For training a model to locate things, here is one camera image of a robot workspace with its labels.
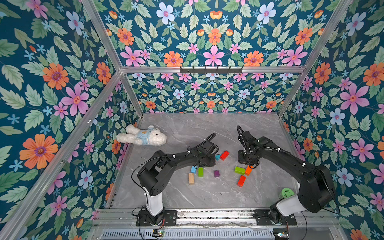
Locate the green block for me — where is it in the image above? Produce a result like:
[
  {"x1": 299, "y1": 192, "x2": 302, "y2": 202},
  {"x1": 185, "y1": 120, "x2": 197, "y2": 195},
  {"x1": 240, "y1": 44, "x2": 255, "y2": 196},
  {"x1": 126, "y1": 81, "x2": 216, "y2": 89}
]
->
[
  {"x1": 234, "y1": 167, "x2": 246, "y2": 175},
  {"x1": 198, "y1": 167, "x2": 204, "y2": 178}
]

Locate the orange block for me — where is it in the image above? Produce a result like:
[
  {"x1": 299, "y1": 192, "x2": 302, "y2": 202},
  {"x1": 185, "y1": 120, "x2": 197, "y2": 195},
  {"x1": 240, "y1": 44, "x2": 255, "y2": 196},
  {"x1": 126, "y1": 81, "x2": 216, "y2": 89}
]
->
[{"x1": 245, "y1": 166, "x2": 253, "y2": 176}]

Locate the light blue block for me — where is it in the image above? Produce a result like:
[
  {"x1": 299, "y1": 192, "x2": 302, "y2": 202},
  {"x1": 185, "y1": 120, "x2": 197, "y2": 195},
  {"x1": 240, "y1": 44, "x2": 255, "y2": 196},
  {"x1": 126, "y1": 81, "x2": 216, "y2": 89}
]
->
[{"x1": 191, "y1": 166, "x2": 197, "y2": 174}]

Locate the red block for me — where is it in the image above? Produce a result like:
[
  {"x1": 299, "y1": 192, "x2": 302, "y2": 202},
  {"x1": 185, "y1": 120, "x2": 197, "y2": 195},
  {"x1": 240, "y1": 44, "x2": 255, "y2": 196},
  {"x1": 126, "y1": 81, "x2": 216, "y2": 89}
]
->
[
  {"x1": 220, "y1": 151, "x2": 230, "y2": 161},
  {"x1": 237, "y1": 175, "x2": 246, "y2": 188}
]

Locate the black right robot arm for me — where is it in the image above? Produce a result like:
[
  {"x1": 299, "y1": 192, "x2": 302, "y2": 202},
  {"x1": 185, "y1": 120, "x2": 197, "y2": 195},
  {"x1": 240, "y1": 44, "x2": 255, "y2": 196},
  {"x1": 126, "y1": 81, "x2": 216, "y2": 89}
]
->
[{"x1": 237, "y1": 125, "x2": 337, "y2": 225}]

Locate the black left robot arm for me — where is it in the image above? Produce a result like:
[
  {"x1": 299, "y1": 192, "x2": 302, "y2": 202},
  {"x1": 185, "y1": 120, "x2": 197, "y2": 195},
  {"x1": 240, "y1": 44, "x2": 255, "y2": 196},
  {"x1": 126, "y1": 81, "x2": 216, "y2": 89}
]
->
[{"x1": 137, "y1": 140, "x2": 219, "y2": 217}]

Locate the natural wood block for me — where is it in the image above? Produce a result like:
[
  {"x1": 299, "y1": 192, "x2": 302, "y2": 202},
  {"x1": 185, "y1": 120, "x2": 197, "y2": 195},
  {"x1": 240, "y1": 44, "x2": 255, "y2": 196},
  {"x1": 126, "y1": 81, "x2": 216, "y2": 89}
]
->
[{"x1": 188, "y1": 173, "x2": 195, "y2": 185}]

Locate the green tape roll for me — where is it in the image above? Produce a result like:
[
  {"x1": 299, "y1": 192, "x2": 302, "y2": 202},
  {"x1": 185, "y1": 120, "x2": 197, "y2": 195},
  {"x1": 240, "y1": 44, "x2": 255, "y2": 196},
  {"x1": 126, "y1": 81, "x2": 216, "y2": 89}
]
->
[{"x1": 279, "y1": 188, "x2": 295, "y2": 199}]

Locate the white teddy bear plush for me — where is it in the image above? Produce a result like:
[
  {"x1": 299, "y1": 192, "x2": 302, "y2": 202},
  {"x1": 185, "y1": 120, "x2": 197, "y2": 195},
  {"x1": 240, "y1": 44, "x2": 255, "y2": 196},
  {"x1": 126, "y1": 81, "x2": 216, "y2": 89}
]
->
[{"x1": 116, "y1": 125, "x2": 167, "y2": 146}]

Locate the black hook rack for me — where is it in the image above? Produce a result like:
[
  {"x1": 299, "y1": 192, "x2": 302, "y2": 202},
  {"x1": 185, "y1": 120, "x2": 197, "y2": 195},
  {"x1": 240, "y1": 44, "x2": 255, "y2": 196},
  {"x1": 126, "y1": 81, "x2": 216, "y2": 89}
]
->
[{"x1": 179, "y1": 67, "x2": 243, "y2": 75}]

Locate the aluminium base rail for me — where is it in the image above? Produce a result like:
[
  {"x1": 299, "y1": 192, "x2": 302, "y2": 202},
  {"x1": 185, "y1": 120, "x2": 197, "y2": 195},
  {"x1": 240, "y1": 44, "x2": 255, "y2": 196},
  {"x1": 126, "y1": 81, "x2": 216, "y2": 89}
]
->
[{"x1": 93, "y1": 208, "x2": 341, "y2": 228}]

